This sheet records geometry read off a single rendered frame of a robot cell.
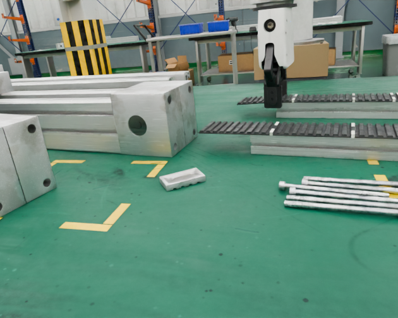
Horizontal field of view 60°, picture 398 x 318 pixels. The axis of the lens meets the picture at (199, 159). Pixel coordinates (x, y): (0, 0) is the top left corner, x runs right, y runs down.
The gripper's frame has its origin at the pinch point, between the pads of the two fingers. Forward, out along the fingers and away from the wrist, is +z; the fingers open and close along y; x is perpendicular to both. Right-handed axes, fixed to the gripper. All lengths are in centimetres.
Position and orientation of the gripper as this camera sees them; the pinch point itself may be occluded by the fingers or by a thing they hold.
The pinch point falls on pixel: (275, 94)
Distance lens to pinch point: 68.1
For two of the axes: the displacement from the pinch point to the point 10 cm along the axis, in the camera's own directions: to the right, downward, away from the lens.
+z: 0.9, 9.3, 3.6
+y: 3.7, -3.7, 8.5
